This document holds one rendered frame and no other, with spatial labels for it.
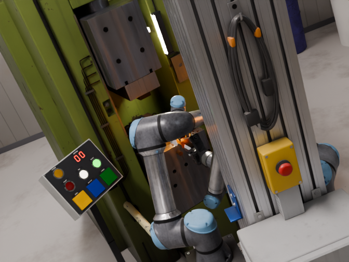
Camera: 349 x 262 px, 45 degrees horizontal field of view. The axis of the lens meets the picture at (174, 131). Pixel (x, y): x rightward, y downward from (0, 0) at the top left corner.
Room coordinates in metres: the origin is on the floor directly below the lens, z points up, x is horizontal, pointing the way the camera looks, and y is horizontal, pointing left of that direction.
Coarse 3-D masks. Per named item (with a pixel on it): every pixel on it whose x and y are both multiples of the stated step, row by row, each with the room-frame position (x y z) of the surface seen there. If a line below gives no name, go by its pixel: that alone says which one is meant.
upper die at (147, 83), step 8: (152, 72) 2.34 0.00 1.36; (136, 80) 2.31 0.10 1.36; (144, 80) 2.32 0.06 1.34; (152, 80) 2.34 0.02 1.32; (112, 88) 2.53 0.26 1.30; (120, 88) 2.36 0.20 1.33; (128, 88) 2.28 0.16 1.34; (136, 88) 2.30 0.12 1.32; (144, 88) 2.31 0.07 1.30; (152, 88) 2.33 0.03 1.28; (128, 96) 2.28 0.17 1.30; (136, 96) 2.29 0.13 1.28
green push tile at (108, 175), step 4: (108, 168) 2.05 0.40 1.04; (104, 172) 2.03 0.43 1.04; (108, 172) 2.03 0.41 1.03; (112, 172) 2.04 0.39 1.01; (100, 176) 2.00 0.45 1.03; (104, 176) 2.01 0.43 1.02; (108, 176) 2.02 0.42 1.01; (112, 176) 2.02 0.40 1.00; (116, 176) 2.03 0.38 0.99; (104, 180) 1.99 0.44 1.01; (108, 180) 2.00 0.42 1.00; (112, 180) 2.01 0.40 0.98; (108, 184) 1.98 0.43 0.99
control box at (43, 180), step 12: (84, 144) 2.12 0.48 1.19; (72, 156) 2.04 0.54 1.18; (96, 156) 2.08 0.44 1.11; (60, 168) 1.97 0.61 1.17; (72, 168) 1.99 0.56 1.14; (84, 168) 2.01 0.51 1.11; (96, 168) 2.03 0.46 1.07; (48, 180) 1.90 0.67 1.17; (60, 180) 1.92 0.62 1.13; (72, 180) 1.94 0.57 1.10; (84, 180) 1.96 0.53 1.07; (60, 192) 1.88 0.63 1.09; (72, 192) 1.90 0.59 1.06; (60, 204) 1.90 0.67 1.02; (72, 204) 1.85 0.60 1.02; (72, 216) 1.86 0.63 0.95
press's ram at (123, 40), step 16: (112, 0) 2.72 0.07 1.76; (128, 0) 2.43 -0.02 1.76; (80, 16) 2.52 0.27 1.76; (96, 16) 2.28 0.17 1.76; (112, 16) 2.31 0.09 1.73; (128, 16) 2.34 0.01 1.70; (96, 32) 2.27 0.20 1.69; (112, 32) 2.30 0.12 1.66; (128, 32) 2.32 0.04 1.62; (144, 32) 2.35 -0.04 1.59; (96, 48) 2.31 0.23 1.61; (112, 48) 2.28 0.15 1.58; (128, 48) 2.31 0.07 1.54; (144, 48) 2.34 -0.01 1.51; (112, 64) 2.27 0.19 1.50; (128, 64) 2.30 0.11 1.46; (144, 64) 2.33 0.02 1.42; (160, 64) 2.36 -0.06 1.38; (112, 80) 2.26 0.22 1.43; (128, 80) 2.29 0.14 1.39
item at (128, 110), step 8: (80, 8) 2.75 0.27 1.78; (112, 96) 2.74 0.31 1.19; (120, 96) 2.76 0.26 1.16; (152, 96) 2.83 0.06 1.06; (120, 104) 2.75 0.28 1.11; (128, 104) 2.77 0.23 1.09; (136, 104) 2.79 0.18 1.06; (144, 104) 2.80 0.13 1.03; (152, 104) 2.82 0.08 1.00; (160, 104) 2.84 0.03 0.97; (120, 112) 2.74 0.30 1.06; (128, 112) 2.76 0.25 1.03; (136, 112) 2.78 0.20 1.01; (144, 112) 2.80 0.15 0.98; (152, 112) 2.81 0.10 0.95; (160, 112) 2.83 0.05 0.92; (128, 120) 2.75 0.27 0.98
